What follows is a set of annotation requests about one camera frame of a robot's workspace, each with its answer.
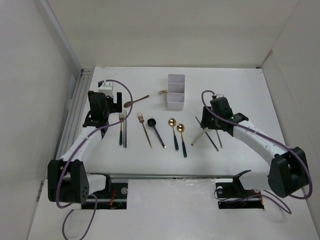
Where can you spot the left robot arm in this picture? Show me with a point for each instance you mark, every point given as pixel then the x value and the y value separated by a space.
pixel 67 179

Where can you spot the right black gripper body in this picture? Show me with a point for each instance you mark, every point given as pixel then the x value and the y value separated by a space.
pixel 211 122

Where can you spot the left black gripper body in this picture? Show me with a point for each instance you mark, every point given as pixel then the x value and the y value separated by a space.
pixel 112 108

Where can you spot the left gold green-handled spoon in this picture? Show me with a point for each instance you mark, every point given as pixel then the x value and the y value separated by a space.
pixel 172 124

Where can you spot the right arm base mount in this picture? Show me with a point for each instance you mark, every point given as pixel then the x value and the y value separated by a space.
pixel 231 194

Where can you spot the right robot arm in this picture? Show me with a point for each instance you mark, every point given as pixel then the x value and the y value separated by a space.
pixel 288 167

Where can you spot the aluminium rail front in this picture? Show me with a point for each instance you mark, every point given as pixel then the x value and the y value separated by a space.
pixel 168 176

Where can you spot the right gold green-handled spoon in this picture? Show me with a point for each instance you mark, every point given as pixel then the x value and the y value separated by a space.
pixel 180 128

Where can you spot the brown wooden spoon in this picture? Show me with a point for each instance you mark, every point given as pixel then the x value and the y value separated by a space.
pixel 129 103

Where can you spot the white three-compartment container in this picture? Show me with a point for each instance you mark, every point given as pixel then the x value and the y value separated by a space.
pixel 175 97

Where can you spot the white ceramic spoon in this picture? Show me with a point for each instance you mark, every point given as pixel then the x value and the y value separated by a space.
pixel 198 137

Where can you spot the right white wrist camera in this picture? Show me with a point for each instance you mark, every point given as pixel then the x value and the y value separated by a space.
pixel 219 95

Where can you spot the aluminium rail left side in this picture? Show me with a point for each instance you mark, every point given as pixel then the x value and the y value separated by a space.
pixel 73 112

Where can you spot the rose gold fork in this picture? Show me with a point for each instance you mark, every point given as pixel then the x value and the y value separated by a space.
pixel 141 120

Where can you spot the aluminium rail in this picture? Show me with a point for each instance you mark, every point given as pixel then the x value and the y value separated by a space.
pixel 168 176
pixel 73 112

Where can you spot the gold green-handled spoon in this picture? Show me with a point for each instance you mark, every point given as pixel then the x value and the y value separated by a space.
pixel 172 124
pixel 180 128

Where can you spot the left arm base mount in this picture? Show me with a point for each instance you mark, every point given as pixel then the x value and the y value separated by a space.
pixel 114 197

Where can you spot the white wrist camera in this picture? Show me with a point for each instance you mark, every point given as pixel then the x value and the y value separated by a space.
pixel 106 87
pixel 219 95

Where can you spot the black chopstick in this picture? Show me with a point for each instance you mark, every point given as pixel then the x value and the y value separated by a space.
pixel 126 132
pixel 210 139

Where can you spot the black spoon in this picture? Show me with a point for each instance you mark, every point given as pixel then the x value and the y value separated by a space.
pixel 152 124

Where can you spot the right black chopstick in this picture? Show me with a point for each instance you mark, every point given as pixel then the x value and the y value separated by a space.
pixel 210 139

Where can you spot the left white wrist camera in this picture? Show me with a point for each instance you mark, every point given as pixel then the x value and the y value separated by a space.
pixel 106 87

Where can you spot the right silver chopstick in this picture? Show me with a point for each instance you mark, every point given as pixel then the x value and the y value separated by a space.
pixel 219 139

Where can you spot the gold green-handled fork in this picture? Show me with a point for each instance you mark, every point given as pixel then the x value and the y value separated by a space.
pixel 162 92
pixel 121 117

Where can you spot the left black chopstick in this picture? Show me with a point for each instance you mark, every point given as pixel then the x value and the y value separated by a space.
pixel 126 132

